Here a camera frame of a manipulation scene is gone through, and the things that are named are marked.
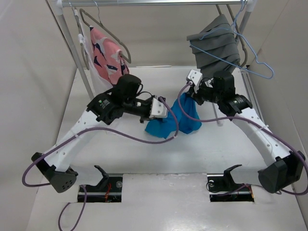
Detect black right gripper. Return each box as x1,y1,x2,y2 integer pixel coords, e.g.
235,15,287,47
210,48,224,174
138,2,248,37
186,81,223,105

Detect blue t shirt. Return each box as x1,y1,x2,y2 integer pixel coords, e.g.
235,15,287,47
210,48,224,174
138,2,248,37
145,93,202,139

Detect light blue wire hanger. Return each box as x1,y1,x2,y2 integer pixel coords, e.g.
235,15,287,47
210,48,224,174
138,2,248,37
189,2,275,80

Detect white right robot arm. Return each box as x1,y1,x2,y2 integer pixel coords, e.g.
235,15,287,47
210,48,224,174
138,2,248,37
187,70,307,193

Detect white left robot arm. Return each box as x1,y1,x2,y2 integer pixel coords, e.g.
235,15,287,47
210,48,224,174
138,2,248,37
31,74,161,193

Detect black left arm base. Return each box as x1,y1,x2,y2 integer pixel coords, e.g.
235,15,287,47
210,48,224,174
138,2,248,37
85,165,123,203

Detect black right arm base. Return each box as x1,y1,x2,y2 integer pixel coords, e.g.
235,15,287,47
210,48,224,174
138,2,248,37
206,165,254,202

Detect grey hanger under grey garment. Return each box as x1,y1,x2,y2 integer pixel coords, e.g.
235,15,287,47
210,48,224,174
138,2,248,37
215,4,248,67

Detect white hanging garment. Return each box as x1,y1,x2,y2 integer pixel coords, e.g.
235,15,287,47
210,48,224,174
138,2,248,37
74,9,112,96

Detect grey hanging garment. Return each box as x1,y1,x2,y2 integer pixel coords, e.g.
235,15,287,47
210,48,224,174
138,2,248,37
187,14,240,78

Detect pink patterned garment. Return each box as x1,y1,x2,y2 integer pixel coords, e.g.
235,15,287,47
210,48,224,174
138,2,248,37
90,26,129,85

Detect white clothes rack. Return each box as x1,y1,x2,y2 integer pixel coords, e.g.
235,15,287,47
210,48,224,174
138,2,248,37
44,0,256,127

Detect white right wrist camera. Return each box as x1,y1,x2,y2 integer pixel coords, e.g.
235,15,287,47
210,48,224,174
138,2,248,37
186,69,203,93

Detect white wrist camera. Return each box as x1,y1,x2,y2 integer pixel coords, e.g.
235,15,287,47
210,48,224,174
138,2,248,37
149,97,168,118
186,69,203,93

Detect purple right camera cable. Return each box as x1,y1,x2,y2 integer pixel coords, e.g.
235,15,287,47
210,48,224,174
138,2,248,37
177,81,308,196

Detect purple camera cable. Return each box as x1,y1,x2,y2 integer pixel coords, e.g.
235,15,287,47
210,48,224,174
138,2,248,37
177,81,308,196
22,96,180,231

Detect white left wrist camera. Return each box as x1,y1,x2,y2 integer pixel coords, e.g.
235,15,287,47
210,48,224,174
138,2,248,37
149,97,168,118

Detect aluminium rail right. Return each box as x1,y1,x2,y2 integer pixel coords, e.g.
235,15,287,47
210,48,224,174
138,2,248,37
240,69,280,171

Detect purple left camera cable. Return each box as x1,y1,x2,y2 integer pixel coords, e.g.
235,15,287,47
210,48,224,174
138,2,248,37
22,96,180,231

